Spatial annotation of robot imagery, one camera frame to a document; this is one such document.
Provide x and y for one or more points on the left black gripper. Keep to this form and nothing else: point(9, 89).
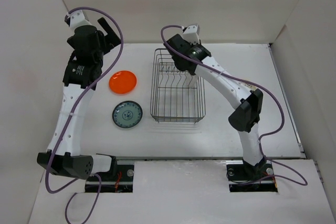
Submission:
point(110, 40)

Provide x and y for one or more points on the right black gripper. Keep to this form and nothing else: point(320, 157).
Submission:
point(189, 44)

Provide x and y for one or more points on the black plate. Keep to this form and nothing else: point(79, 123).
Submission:
point(188, 76)

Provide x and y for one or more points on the clear glass plate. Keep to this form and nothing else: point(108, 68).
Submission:
point(193, 83)

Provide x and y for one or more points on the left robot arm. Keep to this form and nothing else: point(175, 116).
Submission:
point(63, 155)

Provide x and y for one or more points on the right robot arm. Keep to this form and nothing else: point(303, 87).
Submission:
point(245, 101)

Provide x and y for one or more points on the orange plate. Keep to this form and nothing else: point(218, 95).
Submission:
point(122, 82)

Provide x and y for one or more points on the cream floral plate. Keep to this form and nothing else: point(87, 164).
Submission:
point(250, 86)

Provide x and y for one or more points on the blue patterned plate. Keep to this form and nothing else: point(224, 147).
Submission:
point(127, 114)

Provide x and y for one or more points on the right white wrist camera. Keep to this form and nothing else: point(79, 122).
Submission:
point(191, 34)

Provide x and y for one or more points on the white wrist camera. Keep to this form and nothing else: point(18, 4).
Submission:
point(191, 34)
point(76, 19)

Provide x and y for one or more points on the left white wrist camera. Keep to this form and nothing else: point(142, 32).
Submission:
point(76, 19)

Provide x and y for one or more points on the grey wire dish rack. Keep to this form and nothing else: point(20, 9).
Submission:
point(171, 100)

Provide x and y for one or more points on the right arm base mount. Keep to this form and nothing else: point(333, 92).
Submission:
point(240, 180)

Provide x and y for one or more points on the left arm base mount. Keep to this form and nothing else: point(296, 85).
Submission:
point(120, 181)

